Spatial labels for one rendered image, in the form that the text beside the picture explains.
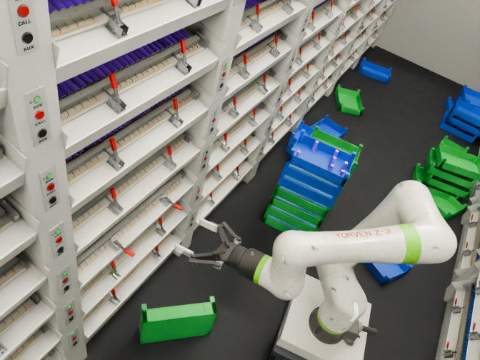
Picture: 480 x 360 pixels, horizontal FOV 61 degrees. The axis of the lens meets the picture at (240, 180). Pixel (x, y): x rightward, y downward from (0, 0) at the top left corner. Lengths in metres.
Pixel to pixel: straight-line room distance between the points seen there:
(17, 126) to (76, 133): 0.18
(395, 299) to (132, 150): 1.67
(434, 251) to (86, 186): 0.96
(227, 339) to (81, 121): 1.26
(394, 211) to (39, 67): 1.06
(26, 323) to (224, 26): 1.03
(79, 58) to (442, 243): 1.02
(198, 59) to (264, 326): 1.26
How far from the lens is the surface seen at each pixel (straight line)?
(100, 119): 1.00
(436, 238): 1.26
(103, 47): 0.88
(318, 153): 2.13
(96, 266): 1.42
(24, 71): 0.77
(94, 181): 1.12
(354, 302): 1.49
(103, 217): 1.28
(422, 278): 2.58
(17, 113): 0.80
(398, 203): 1.36
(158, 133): 1.27
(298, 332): 1.65
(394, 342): 2.25
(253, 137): 2.28
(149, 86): 1.12
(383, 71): 4.41
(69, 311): 1.43
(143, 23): 0.98
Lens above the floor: 1.74
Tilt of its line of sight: 44 degrees down
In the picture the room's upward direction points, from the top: 17 degrees clockwise
